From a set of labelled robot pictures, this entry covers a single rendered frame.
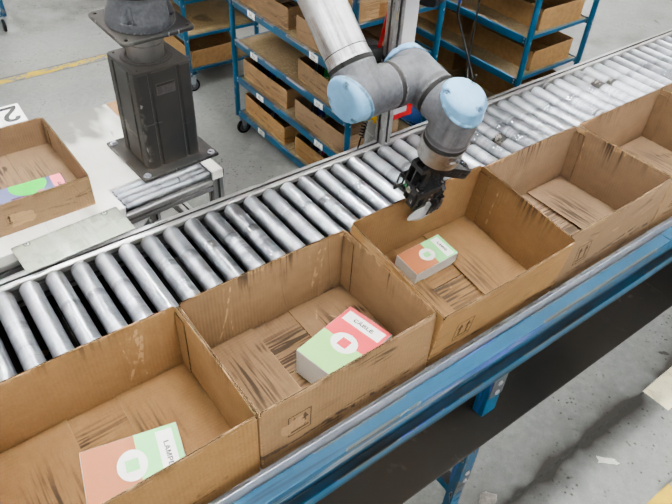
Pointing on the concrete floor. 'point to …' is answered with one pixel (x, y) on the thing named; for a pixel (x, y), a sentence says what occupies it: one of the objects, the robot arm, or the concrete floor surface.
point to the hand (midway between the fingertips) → (415, 213)
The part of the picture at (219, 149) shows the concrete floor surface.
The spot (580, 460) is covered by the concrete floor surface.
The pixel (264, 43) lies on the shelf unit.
